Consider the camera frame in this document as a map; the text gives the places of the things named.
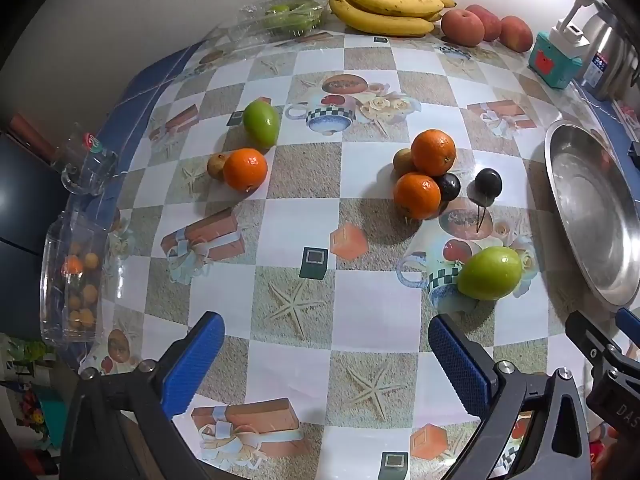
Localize orange tangerine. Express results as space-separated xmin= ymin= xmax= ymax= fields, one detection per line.
xmin=393 ymin=172 xmax=442 ymax=221
xmin=222 ymin=148 xmax=269 ymax=192
xmin=411 ymin=129 xmax=457 ymax=177

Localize small brown kiwi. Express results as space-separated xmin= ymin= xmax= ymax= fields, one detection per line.
xmin=206 ymin=152 xmax=232 ymax=182
xmin=392 ymin=148 xmax=417 ymax=176

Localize yellow-green mango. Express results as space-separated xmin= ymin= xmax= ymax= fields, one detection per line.
xmin=456 ymin=246 xmax=523 ymax=302

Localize steel thermos jug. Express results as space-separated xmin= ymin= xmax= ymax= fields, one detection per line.
xmin=580 ymin=0 xmax=640 ymax=101

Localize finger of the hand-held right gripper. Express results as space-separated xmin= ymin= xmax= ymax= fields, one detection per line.
xmin=615 ymin=306 xmax=640 ymax=333
xmin=565 ymin=310 xmax=628 ymax=366

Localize colourful printed cloth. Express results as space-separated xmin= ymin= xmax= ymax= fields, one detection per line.
xmin=0 ymin=335 xmax=61 ymax=461

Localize green mango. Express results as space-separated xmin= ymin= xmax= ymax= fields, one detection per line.
xmin=242 ymin=100 xmax=281 ymax=150

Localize dark blue cabinet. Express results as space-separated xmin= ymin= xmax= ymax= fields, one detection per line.
xmin=0 ymin=130 xmax=66 ymax=341

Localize clear plastic container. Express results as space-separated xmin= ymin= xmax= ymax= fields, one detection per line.
xmin=39 ymin=207 xmax=118 ymax=346

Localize pile of kumquats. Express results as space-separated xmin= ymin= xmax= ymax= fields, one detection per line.
xmin=62 ymin=240 xmax=101 ymax=331

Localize brown wooden bar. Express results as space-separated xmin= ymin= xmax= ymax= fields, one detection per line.
xmin=10 ymin=112 xmax=56 ymax=161

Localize clear plastic clamshell box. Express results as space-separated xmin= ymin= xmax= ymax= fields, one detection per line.
xmin=207 ymin=0 xmax=328 ymax=48

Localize checkered printed tablecloth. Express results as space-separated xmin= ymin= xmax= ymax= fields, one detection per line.
xmin=77 ymin=25 xmax=640 ymax=480

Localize dark cherry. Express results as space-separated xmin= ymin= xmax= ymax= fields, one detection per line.
xmin=434 ymin=172 xmax=462 ymax=204
xmin=467 ymin=167 xmax=503 ymax=238

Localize teal cube box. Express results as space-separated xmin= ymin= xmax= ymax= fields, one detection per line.
xmin=528 ymin=32 xmax=585 ymax=90

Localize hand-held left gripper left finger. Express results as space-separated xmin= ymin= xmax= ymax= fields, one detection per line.
xmin=59 ymin=311 xmax=226 ymax=480

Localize yellow banana bunch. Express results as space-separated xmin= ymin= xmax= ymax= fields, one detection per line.
xmin=327 ymin=0 xmax=458 ymax=38

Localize steel bowl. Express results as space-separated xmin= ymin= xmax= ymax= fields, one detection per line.
xmin=543 ymin=120 xmax=640 ymax=308

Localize glass mug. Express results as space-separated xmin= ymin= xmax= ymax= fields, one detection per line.
xmin=50 ymin=122 xmax=121 ymax=196

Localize red apple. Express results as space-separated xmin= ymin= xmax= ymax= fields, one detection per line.
xmin=500 ymin=15 xmax=535 ymax=54
xmin=440 ymin=8 xmax=486 ymax=48
xmin=465 ymin=4 xmax=502 ymax=42

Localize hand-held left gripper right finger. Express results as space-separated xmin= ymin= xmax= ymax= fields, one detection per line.
xmin=428 ymin=313 xmax=593 ymax=480

